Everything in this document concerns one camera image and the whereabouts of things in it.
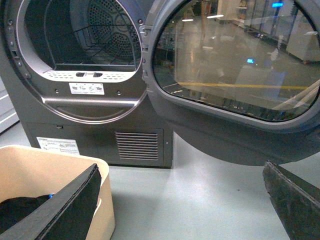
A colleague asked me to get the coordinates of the dark grey tumble dryer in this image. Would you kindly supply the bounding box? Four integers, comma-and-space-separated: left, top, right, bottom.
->
0, 0, 174, 169

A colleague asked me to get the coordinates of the black printed t-shirt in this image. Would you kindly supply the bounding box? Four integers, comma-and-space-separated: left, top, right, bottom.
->
0, 193, 55, 234

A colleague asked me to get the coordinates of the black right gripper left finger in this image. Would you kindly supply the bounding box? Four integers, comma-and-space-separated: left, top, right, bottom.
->
0, 163, 102, 240

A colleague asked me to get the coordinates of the beige plastic laundry hamper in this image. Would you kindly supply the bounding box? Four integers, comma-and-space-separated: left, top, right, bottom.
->
0, 145, 116, 240

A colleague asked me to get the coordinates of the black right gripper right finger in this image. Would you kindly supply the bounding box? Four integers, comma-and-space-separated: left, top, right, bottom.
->
262, 161, 320, 240

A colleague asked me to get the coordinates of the round glass dryer door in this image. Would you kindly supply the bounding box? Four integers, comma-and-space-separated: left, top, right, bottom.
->
140, 0, 320, 166

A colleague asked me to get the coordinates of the white cabinet beside dryer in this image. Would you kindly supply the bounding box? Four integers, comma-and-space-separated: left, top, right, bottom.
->
0, 79, 20, 134

